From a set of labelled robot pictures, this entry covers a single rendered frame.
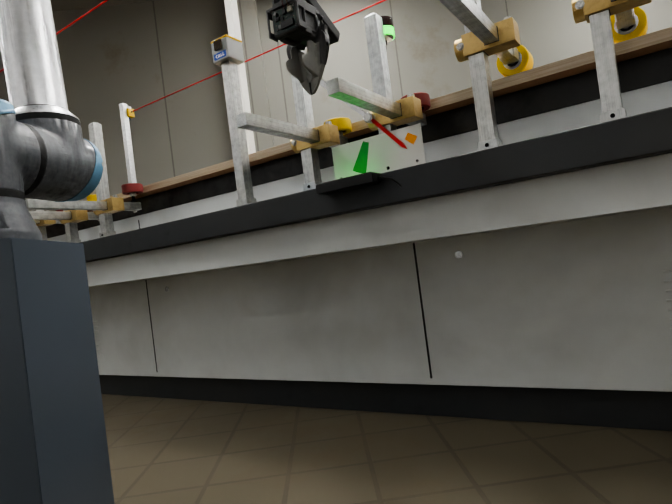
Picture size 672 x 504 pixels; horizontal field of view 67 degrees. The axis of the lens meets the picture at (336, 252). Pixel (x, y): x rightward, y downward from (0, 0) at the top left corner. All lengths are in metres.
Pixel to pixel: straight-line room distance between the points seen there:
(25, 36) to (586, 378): 1.49
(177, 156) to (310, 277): 3.88
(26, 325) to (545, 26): 5.75
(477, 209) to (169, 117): 4.60
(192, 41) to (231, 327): 4.18
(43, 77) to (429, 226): 0.92
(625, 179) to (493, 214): 0.27
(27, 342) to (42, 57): 0.62
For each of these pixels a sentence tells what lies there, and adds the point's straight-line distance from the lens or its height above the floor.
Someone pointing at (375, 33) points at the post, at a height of 1.05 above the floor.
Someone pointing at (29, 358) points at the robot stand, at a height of 0.40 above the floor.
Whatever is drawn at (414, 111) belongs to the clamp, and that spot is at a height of 0.83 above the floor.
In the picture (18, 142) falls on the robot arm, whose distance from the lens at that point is 1.13.
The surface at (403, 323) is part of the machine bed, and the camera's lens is 1.55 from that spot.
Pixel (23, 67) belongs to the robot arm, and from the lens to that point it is 1.29.
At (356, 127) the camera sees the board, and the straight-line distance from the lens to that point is 1.56.
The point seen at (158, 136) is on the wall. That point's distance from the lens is 5.55.
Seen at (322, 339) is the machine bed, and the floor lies 0.24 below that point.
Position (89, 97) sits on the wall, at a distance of 5.88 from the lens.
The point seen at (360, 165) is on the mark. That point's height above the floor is 0.73.
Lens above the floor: 0.50
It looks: 1 degrees up
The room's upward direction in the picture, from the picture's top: 7 degrees counter-clockwise
